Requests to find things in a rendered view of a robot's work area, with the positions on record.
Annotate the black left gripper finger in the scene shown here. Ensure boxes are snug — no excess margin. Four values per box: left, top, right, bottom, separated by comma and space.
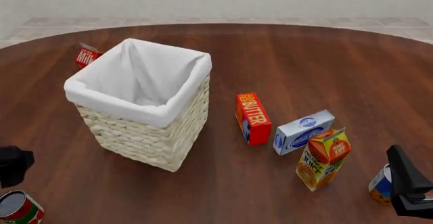
0, 145, 36, 189

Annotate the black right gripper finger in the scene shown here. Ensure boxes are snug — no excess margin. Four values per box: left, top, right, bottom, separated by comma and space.
386, 144, 433, 200

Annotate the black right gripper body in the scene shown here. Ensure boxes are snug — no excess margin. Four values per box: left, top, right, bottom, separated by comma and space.
391, 189, 433, 219

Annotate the red and green tomato tin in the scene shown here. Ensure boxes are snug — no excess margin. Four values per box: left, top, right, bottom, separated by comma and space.
0, 189, 45, 224

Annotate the wicker basket with white liner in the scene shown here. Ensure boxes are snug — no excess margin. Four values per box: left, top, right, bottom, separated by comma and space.
63, 37, 213, 173

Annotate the blue and orange tin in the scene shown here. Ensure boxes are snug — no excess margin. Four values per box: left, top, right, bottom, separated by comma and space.
368, 163, 395, 207

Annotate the orange juice carton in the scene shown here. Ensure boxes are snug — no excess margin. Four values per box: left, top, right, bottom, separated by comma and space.
295, 127, 352, 193

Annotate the pale blue cream cheese box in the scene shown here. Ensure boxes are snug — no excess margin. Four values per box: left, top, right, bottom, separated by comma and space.
273, 108, 336, 156

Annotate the red milk carton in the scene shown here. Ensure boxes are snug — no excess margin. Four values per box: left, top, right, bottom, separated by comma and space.
75, 43, 104, 70

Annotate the red butter box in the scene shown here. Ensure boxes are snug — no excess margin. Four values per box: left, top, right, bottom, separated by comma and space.
235, 92, 273, 147

